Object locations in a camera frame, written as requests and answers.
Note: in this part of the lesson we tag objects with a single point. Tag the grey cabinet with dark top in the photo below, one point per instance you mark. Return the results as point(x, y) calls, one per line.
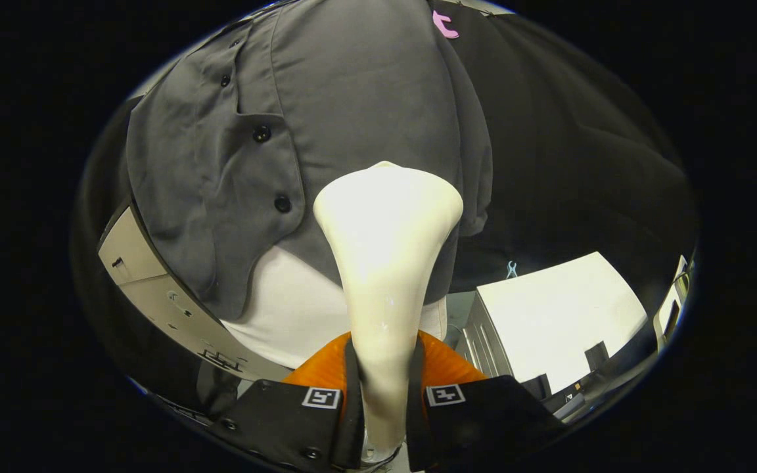
point(135, 263)

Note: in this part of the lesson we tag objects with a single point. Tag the small black box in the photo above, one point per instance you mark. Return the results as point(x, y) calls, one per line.
point(596, 356)

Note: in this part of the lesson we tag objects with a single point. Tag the white side desk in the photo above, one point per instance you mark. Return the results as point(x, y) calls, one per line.
point(671, 309)

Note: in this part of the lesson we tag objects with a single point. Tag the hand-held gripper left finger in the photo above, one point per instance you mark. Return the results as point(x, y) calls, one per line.
point(355, 420)

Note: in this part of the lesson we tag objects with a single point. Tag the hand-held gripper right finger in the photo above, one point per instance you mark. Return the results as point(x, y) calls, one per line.
point(416, 420)

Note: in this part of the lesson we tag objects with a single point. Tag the white garment steamer head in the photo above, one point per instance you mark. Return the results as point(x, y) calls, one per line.
point(388, 230)

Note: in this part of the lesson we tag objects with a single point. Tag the grey button shirt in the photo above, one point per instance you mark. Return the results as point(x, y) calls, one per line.
point(352, 98)

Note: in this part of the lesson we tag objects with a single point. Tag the blue plastic clip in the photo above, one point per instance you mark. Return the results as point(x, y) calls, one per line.
point(511, 269)

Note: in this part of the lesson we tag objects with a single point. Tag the white topped side cabinet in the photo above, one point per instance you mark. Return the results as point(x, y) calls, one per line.
point(549, 315)

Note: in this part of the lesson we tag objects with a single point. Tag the white mannequin torso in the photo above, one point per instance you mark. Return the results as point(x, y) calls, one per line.
point(293, 309)

